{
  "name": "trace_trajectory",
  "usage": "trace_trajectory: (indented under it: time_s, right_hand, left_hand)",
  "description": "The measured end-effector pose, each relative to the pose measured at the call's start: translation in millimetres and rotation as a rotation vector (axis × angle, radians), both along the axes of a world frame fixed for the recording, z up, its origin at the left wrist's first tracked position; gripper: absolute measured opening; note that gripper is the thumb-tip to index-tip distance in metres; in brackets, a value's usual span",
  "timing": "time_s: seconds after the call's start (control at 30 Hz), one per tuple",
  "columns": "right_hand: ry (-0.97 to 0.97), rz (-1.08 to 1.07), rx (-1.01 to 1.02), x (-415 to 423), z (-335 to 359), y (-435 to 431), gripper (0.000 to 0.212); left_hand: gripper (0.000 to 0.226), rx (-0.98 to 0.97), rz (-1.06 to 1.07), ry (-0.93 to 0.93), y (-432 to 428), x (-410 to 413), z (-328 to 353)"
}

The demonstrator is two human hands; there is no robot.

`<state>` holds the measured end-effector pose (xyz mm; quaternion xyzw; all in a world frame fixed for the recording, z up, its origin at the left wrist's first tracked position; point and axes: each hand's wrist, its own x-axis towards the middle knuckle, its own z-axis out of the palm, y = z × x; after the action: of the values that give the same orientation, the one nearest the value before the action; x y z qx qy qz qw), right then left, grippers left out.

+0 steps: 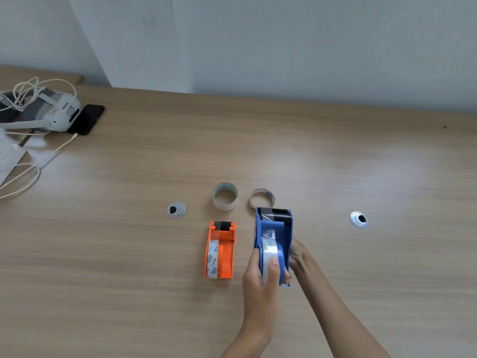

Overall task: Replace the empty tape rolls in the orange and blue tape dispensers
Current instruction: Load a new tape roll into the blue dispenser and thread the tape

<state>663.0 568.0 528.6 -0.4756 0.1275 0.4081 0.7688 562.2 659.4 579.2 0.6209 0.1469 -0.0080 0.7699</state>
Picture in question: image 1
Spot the black smartphone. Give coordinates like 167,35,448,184
67,104,106,136

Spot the plain clear tape roll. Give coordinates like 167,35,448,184
260,229,279,285

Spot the white grey headset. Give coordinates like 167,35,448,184
0,86,82,133

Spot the narrow tape core blue print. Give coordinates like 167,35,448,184
248,187,276,211

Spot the person's right forearm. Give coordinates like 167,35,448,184
294,255,391,358

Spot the person's left hand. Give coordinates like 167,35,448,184
241,248,292,342

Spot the wide cardboard tape core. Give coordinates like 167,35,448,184
212,181,239,213

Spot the white charging cable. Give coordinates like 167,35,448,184
0,76,80,200

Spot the clear tape roll blue label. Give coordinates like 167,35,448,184
206,240,220,280

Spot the person's right hand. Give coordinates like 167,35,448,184
289,237,311,273

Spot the orange tape dispenser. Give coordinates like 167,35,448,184
204,220,237,280

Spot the silver cable grommet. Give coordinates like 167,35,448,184
349,211,369,229
166,201,187,219

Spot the blue tape dispenser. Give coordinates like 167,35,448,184
253,206,294,287

